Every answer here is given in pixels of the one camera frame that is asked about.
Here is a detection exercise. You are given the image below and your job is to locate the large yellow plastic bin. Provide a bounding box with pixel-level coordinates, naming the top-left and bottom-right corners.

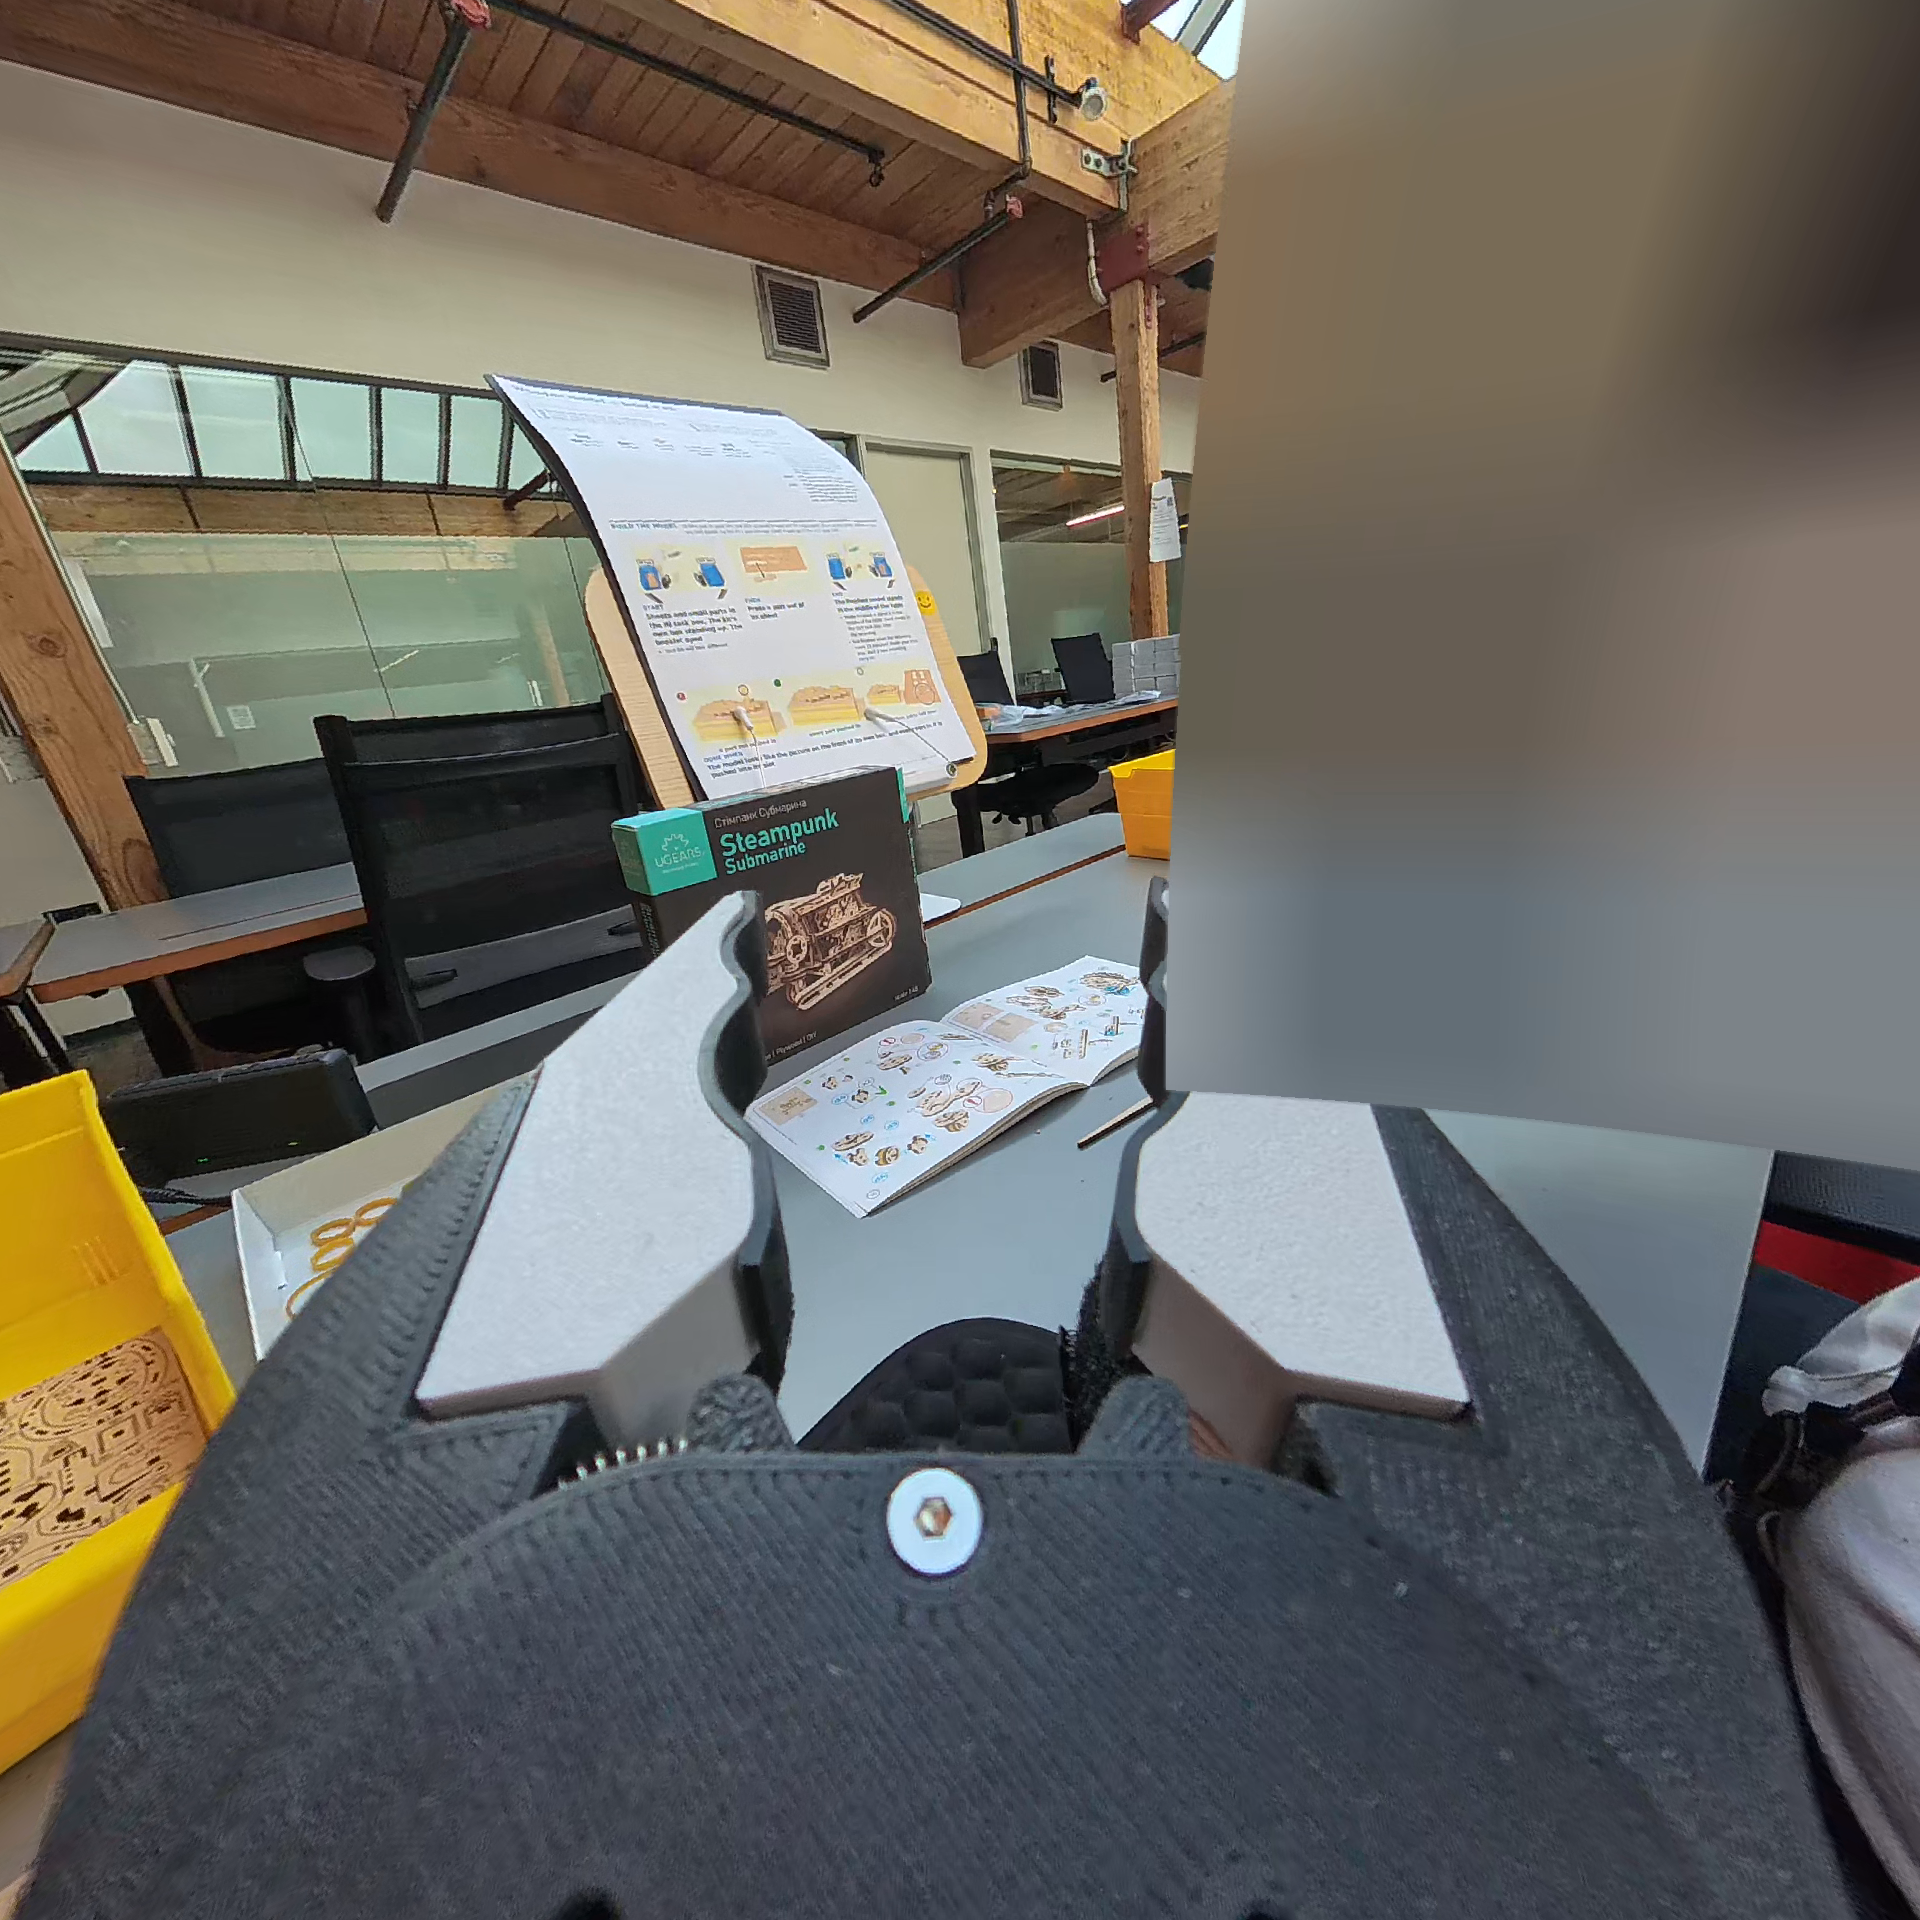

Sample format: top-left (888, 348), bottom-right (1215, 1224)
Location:
top-left (0, 1069), bottom-right (235, 1774)

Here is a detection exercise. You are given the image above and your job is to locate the heap of yellow rubber rings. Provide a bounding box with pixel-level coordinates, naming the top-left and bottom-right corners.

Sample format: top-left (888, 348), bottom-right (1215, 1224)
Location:
top-left (303, 1194), bottom-right (409, 1308)

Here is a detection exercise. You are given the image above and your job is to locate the laser-cut wooden part sheet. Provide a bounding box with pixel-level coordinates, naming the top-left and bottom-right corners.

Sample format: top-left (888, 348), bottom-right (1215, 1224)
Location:
top-left (0, 1329), bottom-right (206, 1591)

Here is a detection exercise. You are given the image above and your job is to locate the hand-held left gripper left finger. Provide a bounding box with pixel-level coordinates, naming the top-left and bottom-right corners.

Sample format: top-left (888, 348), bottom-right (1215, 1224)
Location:
top-left (415, 890), bottom-right (792, 1444)

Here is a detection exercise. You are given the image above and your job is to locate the red plastic bin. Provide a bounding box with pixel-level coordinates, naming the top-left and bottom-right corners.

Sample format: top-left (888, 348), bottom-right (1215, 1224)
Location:
top-left (1753, 1219), bottom-right (1920, 1311)

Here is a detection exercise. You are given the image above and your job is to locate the white cardboard tray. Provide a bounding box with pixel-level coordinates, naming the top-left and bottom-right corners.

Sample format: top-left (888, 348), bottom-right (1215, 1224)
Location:
top-left (232, 1171), bottom-right (427, 1364)

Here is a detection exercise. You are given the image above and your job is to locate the grey office desk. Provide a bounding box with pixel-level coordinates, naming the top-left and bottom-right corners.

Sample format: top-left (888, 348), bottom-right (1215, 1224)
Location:
top-left (29, 862), bottom-right (371, 1006)
top-left (982, 695), bottom-right (1178, 755)

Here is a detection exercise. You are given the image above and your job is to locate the black model kit box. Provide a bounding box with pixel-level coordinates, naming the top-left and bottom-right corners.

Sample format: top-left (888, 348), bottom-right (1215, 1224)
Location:
top-left (612, 768), bottom-right (934, 1069)

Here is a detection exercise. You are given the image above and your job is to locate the illustrated instruction booklet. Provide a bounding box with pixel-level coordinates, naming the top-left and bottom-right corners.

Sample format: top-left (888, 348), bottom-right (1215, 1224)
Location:
top-left (745, 954), bottom-right (1159, 1220)

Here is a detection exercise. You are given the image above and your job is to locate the black rectangular case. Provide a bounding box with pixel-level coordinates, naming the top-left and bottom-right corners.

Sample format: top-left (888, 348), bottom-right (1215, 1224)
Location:
top-left (100, 1049), bottom-right (382, 1187)

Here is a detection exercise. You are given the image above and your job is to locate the wooden book stand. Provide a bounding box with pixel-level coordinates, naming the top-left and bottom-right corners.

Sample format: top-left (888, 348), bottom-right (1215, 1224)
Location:
top-left (585, 559), bottom-right (992, 924)

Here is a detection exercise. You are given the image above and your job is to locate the black ceiling pipe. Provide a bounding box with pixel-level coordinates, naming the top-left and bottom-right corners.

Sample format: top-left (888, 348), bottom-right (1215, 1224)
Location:
top-left (494, 0), bottom-right (888, 171)
top-left (375, 0), bottom-right (486, 226)

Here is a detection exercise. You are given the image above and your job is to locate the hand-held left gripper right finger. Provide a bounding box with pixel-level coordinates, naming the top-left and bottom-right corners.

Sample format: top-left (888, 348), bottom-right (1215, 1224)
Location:
top-left (1067, 877), bottom-right (1476, 1453)

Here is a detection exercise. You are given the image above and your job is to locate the black honeycomb pad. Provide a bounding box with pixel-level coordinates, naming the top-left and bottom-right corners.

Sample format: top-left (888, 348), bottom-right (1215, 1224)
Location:
top-left (797, 1318), bottom-right (1077, 1453)

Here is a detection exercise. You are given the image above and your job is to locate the printed instruction sheet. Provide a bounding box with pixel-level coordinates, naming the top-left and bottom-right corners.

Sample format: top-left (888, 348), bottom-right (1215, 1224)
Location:
top-left (487, 377), bottom-right (985, 802)

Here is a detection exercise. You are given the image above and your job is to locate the small yellow plastic bin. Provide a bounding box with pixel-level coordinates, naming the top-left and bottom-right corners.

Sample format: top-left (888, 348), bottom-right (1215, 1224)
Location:
top-left (1107, 750), bottom-right (1178, 862)

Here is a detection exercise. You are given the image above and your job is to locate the black chair armrest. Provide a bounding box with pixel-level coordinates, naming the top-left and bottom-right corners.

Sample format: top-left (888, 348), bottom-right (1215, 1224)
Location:
top-left (1767, 1152), bottom-right (1920, 1235)

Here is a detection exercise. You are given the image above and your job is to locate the person's white clothing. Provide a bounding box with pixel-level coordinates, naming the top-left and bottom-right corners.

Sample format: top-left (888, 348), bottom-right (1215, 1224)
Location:
top-left (1761, 1282), bottom-right (1920, 1920)

